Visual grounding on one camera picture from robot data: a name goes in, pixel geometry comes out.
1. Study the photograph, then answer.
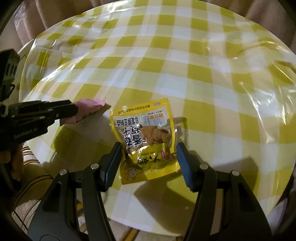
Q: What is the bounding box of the yellow dried tofu packet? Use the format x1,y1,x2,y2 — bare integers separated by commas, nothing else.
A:
109,98,180,185

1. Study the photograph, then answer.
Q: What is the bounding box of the white cabinet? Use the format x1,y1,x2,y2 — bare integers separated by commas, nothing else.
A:
9,39,34,104

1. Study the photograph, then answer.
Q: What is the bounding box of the pink candy packet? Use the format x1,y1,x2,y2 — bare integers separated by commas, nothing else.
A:
60,98,110,126

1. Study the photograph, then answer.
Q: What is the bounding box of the brown sofa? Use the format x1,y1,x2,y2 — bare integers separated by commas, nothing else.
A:
1,1,295,51

